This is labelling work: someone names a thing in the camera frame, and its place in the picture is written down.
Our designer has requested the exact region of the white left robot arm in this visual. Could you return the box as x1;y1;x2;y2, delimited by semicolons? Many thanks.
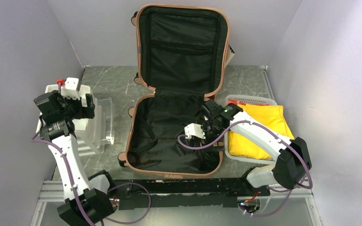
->
34;90;116;226

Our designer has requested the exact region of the yellow garment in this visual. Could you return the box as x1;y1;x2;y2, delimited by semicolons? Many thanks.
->
228;104;295;160

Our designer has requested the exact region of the white plastic drawer organizer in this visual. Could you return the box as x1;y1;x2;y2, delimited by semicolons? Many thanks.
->
33;85;114;156

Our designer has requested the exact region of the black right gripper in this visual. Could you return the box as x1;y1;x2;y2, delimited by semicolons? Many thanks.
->
196;120;225;152

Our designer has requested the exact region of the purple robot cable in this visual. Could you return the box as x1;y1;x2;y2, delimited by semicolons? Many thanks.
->
31;137;152;226

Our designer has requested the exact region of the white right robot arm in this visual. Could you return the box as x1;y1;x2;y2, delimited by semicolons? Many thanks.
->
184;100;312;195

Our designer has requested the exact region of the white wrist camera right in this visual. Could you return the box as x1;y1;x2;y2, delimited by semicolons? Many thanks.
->
184;123;206;140

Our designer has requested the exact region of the pink hard-shell suitcase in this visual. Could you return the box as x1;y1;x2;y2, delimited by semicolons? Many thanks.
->
118;4;230;178

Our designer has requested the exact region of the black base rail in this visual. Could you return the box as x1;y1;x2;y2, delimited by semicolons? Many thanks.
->
107;178;270;210

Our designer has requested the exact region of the white plastic mesh basket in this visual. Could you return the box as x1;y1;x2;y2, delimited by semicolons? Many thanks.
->
224;95;294;165

